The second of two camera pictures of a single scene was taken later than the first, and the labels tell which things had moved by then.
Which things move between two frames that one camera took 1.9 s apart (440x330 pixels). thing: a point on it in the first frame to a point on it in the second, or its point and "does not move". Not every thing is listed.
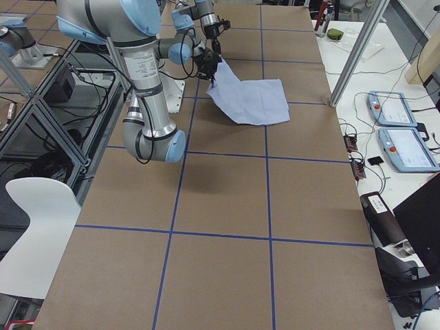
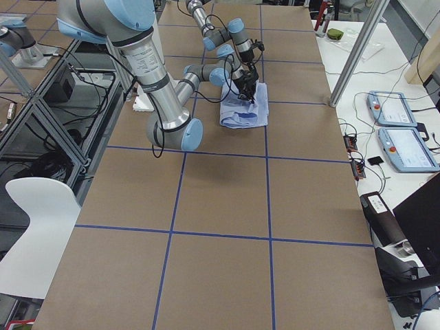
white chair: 53,207 does not move
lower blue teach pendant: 407,150 does not move
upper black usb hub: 350,142 does not move
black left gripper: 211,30 to 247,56
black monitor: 419,217 does not move
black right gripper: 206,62 to 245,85
